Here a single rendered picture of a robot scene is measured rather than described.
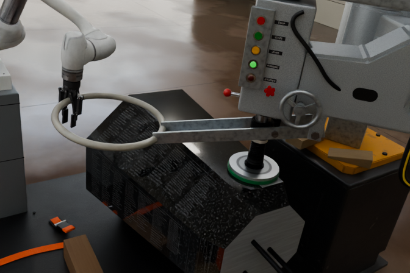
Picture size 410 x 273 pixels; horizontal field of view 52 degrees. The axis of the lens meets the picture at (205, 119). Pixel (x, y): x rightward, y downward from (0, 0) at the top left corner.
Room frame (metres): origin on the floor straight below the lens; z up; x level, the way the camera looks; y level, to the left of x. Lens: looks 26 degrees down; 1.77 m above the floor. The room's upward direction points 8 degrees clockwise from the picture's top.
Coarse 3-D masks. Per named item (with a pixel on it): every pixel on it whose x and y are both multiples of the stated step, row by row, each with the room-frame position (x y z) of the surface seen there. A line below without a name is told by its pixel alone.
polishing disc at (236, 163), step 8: (240, 152) 1.62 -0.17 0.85; (232, 160) 1.54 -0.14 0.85; (240, 160) 1.55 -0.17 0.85; (264, 160) 1.58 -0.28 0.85; (272, 160) 1.59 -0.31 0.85; (232, 168) 1.48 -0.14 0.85; (240, 168) 1.49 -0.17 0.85; (248, 168) 1.50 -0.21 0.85; (264, 168) 1.51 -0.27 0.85; (272, 168) 1.52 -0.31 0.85; (240, 176) 1.44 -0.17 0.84; (248, 176) 1.44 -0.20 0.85; (256, 176) 1.44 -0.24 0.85; (264, 176) 1.45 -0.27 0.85; (272, 176) 1.46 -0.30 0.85
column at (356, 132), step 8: (328, 120) 2.01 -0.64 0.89; (336, 120) 2.00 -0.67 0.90; (328, 128) 2.01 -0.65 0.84; (336, 128) 1.99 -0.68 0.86; (344, 128) 1.98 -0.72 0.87; (352, 128) 1.96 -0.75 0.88; (360, 128) 1.95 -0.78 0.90; (328, 136) 2.00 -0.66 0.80; (336, 136) 1.99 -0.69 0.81; (344, 136) 1.97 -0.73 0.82; (352, 136) 1.96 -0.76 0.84; (360, 136) 1.94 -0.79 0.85; (352, 144) 1.95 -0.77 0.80; (360, 144) 1.94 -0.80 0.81
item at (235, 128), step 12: (192, 120) 1.64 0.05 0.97; (204, 120) 1.62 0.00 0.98; (216, 120) 1.61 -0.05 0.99; (228, 120) 1.60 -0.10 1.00; (240, 120) 1.60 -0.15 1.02; (300, 120) 1.56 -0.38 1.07; (156, 132) 1.55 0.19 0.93; (168, 132) 1.53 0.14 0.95; (180, 132) 1.53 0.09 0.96; (192, 132) 1.52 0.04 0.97; (204, 132) 1.51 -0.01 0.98; (216, 132) 1.50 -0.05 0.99; (228, 132) 1.49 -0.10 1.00; (240, 132) 1.49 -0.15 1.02; (252, 132) 1.48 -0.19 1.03; (264, 132) 1.47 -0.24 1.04; (276, 132) 1.45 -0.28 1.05; (288, 132) 1.46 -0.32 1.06; (300, 132) 1.45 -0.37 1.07; (312, 132) 1.41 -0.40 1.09; (324, 132) 1.43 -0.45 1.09
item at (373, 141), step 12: (372, 132) 2.17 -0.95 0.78; (324, 144) 1.94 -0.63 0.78; (336, 144) 1.96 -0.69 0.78; (372, 144) 2.02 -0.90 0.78; (384, 144) 2.04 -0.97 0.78; (396, 144) 2.06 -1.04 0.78; (324, 156) 1.85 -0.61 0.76; (384, 156) 1.90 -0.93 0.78; (396, 156) 1.94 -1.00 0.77; (336, 168) 1.78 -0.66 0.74; (348, 168) 1.75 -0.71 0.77; (360, 168) 1.77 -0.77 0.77
